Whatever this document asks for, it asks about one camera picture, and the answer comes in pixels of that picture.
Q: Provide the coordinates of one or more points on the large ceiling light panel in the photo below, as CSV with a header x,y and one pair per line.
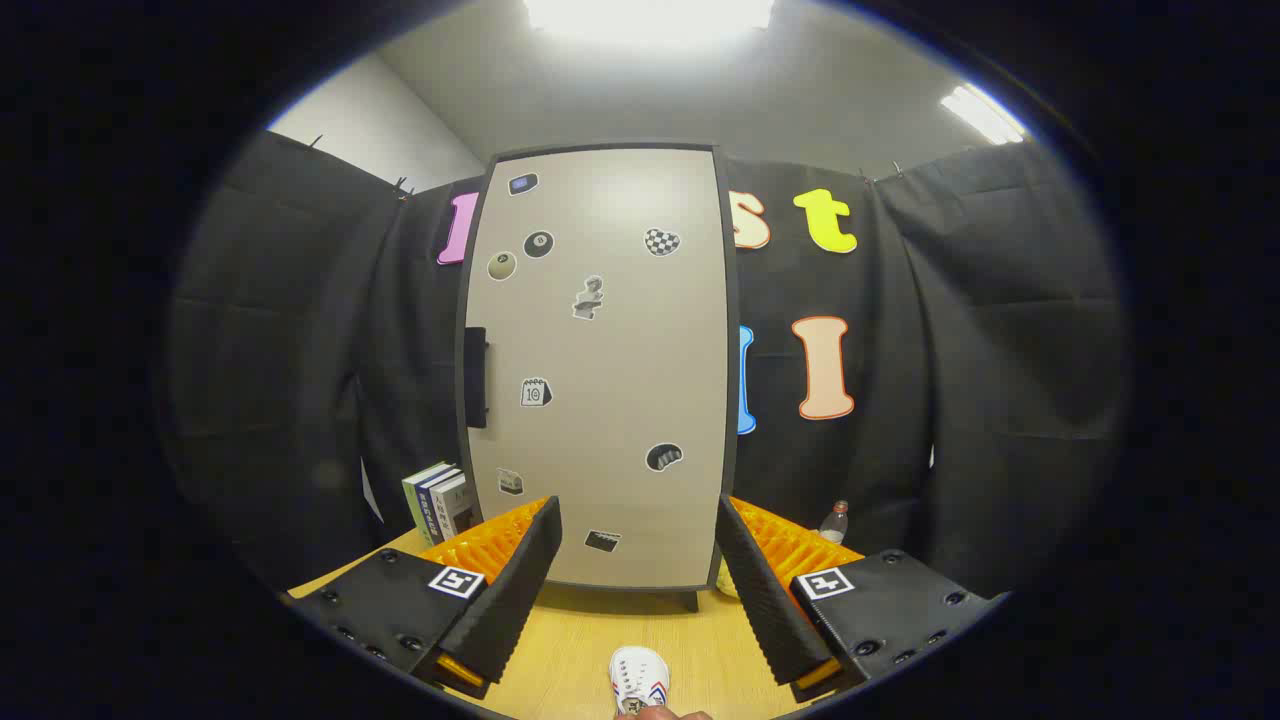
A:
x,y
650,15

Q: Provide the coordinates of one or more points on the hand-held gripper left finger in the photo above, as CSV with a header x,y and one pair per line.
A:
x,y
520,590

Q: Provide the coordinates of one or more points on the yellow bun-shaped toy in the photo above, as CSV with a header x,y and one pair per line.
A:
x,y
727,585

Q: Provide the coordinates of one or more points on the white canvas shoe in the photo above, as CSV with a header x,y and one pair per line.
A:
x,y
640,670

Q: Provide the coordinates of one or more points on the narrow ceiling light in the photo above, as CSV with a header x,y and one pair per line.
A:
x,y
983,113

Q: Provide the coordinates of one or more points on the white spine book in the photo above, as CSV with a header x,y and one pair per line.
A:
x,y
450,510

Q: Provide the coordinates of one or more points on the dark grey shoe cabinet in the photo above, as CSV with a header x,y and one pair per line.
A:
x,y
733,350

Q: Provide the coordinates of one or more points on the clear bottle with red label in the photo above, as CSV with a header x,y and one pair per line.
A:
x,y
833,525

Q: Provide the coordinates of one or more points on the dark blue spine book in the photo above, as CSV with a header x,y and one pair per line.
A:
x,y
428,510

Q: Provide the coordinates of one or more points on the green spine book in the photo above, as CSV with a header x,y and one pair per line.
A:
x,y
412,505

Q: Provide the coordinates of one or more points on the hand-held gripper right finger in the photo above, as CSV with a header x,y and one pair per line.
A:
x,y
760,600

